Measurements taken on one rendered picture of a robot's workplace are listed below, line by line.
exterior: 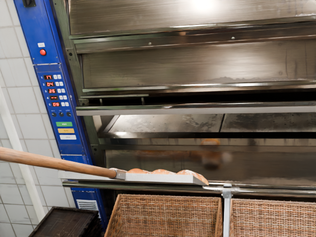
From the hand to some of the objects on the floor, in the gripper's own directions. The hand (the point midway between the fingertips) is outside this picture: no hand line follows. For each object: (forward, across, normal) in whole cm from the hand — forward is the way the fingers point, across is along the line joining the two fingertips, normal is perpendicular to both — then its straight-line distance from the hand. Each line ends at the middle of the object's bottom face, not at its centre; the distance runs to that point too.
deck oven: (+50, +10, -293) cm, 297 cm away
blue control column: (-47, +12, -292) cm, 296 cm away
